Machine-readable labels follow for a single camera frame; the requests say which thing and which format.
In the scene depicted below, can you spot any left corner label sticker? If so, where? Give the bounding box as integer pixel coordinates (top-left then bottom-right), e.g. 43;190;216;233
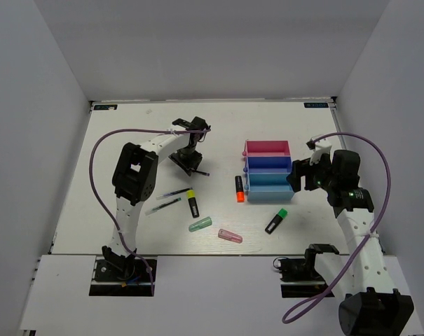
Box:
93;104;118;111

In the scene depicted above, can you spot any corner label sticker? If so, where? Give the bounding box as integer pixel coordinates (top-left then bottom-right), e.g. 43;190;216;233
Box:
93;104;118;111
303;102;329;109

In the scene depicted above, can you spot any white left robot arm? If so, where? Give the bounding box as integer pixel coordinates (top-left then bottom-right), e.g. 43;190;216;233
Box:
102;116;210;280

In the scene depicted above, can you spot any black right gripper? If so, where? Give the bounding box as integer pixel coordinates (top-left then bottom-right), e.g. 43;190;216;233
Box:
286;151;337;192

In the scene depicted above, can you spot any pink translucent eraser case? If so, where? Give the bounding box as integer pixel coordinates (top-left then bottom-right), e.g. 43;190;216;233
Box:
218;229;242;244

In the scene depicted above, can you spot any purple-blue plastic bin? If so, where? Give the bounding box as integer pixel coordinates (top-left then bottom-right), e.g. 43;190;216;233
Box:
243;156;292;174

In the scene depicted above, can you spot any light blue plastic bin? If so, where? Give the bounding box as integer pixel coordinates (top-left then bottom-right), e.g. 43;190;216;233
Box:
245;173;294;203

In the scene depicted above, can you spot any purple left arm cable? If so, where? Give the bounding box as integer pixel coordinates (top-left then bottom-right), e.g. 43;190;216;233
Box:
89;127;212;295

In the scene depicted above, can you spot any green cap black highlighter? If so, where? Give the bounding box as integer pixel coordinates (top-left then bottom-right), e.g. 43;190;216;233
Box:
265;208;288;235

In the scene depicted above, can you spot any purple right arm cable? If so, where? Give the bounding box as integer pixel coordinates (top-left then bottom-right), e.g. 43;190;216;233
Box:
281;132;392;324

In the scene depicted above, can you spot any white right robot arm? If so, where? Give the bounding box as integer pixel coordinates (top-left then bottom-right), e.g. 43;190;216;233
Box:
287;150;414;335

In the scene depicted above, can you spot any purple ink refill pen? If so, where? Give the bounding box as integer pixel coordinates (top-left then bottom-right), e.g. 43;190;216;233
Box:
191;170;210;176

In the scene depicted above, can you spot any green ink refill pen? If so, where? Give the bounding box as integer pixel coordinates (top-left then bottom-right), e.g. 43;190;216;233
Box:
145;197;182;216

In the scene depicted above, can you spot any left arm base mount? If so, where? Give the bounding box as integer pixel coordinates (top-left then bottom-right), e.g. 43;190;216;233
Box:
89;258;153;298

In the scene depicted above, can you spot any blue ink refill pen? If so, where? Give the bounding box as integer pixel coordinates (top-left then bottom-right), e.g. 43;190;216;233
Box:
156;188;192;200

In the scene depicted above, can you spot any right corner label sticker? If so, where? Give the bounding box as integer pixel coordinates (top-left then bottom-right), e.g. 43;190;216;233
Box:
303;102;329;109

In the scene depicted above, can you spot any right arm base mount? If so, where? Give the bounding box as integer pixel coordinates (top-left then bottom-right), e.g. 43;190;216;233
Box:
273;244;339;298

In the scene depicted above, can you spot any yellow cap black highlighter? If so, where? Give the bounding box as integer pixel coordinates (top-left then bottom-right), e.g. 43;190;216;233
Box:
186;189;200;218

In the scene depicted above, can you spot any orange cap black highlighter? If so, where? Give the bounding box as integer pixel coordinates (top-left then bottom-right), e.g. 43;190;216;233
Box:
235;176;245;202

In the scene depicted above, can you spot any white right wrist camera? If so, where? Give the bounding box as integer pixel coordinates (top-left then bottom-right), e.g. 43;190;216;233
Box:
306;138;332;166

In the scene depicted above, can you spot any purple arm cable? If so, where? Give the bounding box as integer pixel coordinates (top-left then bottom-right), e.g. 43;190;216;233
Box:
89;127;212;295
281;132;392;324

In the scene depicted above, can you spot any pink plastic bin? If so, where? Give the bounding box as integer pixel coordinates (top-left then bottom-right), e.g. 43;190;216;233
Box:
242;140;290;157

